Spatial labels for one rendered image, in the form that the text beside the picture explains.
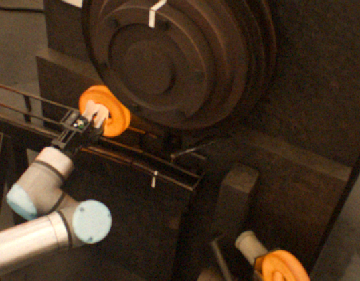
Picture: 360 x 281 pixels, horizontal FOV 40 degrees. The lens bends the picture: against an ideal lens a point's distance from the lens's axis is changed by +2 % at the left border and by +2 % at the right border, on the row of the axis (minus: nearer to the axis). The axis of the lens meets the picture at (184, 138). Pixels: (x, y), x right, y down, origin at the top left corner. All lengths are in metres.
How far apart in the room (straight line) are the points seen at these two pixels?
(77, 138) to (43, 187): 0.16
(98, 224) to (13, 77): 1.97
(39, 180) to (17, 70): 1.86
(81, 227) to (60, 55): 0.64
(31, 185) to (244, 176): 0.54
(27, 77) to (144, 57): 1.97
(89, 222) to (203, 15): 0.50
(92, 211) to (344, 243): 1.46
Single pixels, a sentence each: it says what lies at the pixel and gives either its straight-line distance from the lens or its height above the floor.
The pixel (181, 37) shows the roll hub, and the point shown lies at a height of 1.22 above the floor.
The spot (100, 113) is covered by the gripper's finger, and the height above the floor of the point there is 0.86.
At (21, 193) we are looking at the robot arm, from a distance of 1.24.
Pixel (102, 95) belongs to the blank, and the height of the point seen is 0.89.
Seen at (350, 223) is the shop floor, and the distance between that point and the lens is 2.44.
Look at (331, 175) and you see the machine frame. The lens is 1.30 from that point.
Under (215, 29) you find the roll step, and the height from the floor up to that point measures 1.23.
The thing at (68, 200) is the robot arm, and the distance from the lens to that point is 1.27.
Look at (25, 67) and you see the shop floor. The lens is 3.08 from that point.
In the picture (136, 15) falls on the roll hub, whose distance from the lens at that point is 1.04.
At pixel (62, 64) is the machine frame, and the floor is 0.87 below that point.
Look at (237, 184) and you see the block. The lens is 1.29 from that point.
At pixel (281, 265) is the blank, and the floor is 0.76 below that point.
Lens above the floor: 1.72
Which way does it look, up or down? 42 degrees down
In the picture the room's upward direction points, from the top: 8 degrees clockwise
